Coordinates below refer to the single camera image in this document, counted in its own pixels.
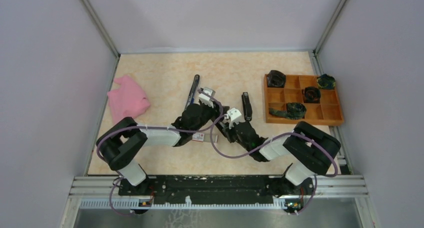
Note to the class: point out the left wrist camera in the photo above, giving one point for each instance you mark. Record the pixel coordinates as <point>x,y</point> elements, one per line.
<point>206,96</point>

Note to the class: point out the pink cloth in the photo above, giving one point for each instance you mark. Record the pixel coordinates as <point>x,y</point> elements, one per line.
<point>128,100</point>

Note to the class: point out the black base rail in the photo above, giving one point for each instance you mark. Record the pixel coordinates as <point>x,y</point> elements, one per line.
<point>215,189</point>

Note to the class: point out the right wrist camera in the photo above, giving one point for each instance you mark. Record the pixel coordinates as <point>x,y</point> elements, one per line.
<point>234,117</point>

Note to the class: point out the dark rolled fabric top-left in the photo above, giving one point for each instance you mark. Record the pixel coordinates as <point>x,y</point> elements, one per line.
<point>276,79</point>

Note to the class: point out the orange wooden compartment tray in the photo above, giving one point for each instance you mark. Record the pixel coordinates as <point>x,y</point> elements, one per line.
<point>327,112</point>

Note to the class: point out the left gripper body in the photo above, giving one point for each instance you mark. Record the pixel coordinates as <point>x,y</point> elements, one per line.
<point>208,112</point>

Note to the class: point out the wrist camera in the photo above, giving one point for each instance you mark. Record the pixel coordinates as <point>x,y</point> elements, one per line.
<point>206,96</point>
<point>234,117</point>

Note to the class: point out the blue stapler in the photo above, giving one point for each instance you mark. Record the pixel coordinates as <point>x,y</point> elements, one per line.
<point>191,95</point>

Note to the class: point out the dark rolled fabric top-right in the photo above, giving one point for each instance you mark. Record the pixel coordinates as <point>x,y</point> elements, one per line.
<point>326,82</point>

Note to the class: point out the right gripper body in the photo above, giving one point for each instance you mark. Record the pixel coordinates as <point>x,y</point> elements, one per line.
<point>233,136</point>

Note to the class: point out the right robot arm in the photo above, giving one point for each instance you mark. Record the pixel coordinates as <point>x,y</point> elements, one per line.
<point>313,149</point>

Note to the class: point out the dark rolled fabric lower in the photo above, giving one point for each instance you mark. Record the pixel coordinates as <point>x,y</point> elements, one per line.
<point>294,111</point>

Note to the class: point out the dark rolled fabric centre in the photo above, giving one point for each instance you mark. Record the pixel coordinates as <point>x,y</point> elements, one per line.
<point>311,95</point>

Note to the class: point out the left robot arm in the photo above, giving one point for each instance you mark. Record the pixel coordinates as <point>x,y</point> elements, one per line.
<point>121,143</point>

